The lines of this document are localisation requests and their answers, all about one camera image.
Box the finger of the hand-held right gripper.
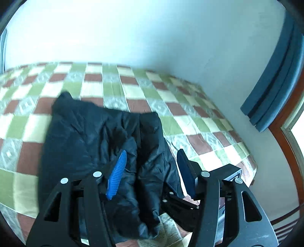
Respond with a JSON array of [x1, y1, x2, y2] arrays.
[[161, 198, 199, 233], [165, 182, 201, 210]]

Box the checkered bed blanket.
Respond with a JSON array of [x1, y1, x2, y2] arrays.
[[0, 62, 257, 247]]

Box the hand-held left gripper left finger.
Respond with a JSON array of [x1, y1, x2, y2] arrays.
[[26, 149, 128, 247]]

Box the brown wooden window frame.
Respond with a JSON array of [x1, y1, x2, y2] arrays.
[[268, 78, 304, 186]]

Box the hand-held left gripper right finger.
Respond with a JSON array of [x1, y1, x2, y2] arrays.
[[177, 149, 279, 247]]

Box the black puffer jacket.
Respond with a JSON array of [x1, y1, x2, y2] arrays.
[[39, 91, 188, 244]]

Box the blue curtain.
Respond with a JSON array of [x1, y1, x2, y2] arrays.
[[240, 14, 304, 133]]

